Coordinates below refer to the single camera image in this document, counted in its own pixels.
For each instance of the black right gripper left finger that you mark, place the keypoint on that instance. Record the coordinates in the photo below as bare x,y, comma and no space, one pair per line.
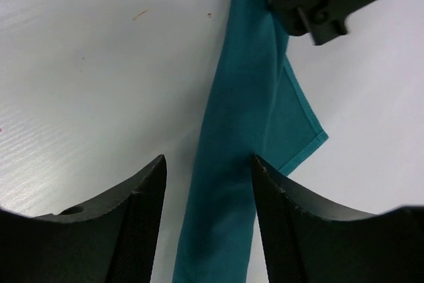
109,238

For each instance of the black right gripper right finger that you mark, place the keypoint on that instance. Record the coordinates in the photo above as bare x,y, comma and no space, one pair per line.
309,238

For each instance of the teal satin napkin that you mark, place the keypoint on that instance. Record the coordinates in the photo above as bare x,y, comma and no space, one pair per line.
255,106

